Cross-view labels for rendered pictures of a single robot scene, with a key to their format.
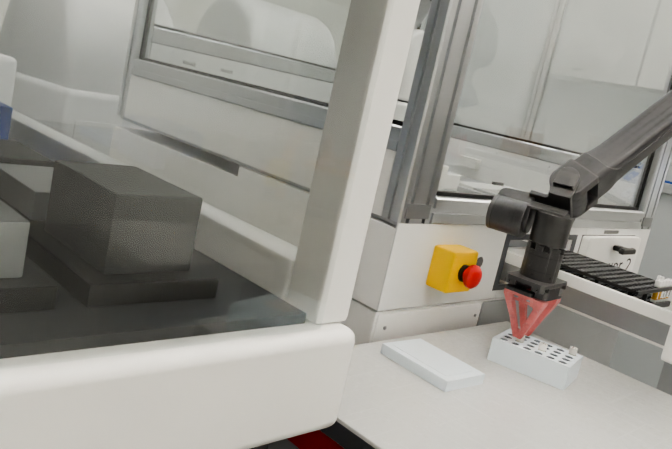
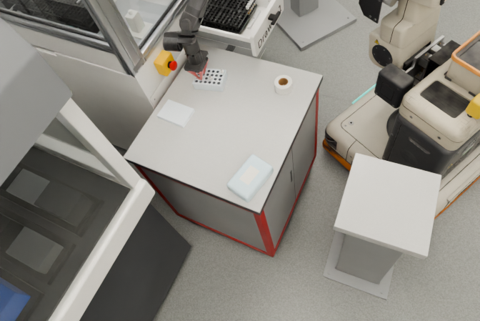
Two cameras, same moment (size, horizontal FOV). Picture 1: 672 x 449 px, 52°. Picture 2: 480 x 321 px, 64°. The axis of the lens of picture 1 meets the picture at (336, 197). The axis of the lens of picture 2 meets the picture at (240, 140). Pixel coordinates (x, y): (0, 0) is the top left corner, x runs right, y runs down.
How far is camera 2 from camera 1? 92 cm
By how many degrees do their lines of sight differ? 50
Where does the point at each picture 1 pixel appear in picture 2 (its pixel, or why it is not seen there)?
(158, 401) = (113, 244)
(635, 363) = not seen: outside the picture
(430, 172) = (133, 51)
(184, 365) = (113, 236)
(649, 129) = not seen: outside the picture
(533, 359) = (208, 86)
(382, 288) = (145, 94)
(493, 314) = not seen: hidden behind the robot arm
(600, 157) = (194, 5)
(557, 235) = (193, 50)
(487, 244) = not seen: hidden behind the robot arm
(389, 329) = (156, 97)
